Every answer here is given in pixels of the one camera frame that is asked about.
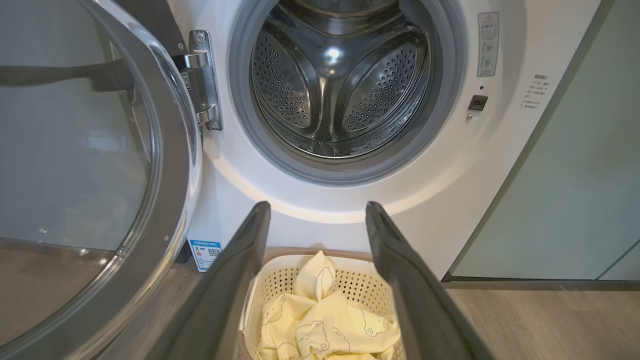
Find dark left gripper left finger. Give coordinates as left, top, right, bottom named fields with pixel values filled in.
left=150, top=201, right=271, bottom=360

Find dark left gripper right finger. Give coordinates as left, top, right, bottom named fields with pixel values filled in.
left=365, top=201, right=496, bottom=360

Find pale yellow bear print garment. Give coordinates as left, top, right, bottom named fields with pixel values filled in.
left=295, top=291, right=401, bottom=360
left=257, top=294, right=302, bottom=360

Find pale yellow cotton garment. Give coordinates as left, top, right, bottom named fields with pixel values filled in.
left=292, top=250, right=337, bottom=302

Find round black glass washer door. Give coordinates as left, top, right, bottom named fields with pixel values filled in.
left=0, top=0, right=203, bottom=360

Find cream perforated laundry basket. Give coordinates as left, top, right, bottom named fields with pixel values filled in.
left=235, top=247, right=408, bottom=360

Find white front-load washing machine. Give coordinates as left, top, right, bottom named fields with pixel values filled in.
left=167, top=0, right=601, bottom=281

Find grey rubber door gasket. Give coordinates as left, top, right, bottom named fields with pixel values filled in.
left=228, top=0, right=466, bottom=187

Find metal door hinge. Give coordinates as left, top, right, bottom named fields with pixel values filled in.
left=172, top=30, right=223, bottom=132

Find blue energy label sticker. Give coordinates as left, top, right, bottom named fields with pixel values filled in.
left=188, top=239, right=222, bottom=272

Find pale green tall cabinet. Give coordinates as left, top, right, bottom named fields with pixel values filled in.
left=447, top=0, right=640, bottom=281

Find steel perforated washer drum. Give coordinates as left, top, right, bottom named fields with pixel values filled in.
left=250, top=0, right=432, bottom=158

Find printed text washer sticker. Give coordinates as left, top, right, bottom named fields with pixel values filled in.
left=522, top=74, right=551, bottom=110

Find grey warning label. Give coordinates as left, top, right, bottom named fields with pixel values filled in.
left=477, top=12, right=500, bottom=77

